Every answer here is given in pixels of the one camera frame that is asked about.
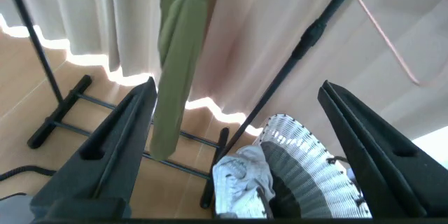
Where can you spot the green long-sleeved shirt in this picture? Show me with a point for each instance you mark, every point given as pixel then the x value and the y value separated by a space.
pixel 178 59

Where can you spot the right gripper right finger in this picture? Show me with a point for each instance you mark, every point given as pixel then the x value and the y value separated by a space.
pixel 392 175

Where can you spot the white laundry basket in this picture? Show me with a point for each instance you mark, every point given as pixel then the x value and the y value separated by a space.
pixel 308 168

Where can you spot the beige curtain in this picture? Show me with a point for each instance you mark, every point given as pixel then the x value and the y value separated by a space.
pixel 262 42

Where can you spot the pink clothes hanger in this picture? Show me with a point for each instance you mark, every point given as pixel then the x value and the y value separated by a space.
pixel 381 31

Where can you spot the black clothes rack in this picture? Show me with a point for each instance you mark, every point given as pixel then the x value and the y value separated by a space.
pixel 309 36

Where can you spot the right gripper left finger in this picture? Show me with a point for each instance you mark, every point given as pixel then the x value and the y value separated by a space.
pixel 105 168

